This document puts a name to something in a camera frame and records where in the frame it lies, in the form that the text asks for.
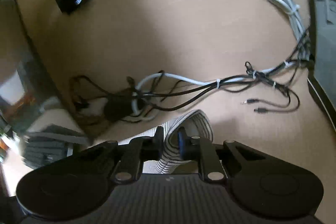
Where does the striped white black garment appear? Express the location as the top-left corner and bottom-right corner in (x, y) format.
(114, 110), (221, 181)

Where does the black power adapter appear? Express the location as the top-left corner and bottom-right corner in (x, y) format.
(103, 98), (133, 122)

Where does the black keyboard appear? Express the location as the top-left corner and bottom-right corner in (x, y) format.
(20, 124), (92, 169)

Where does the black cable bundle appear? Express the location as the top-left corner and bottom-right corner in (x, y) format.
(69, 29), (314, 125)

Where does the white coiled cable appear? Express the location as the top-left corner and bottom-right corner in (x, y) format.
(235, 0), (312, 57)

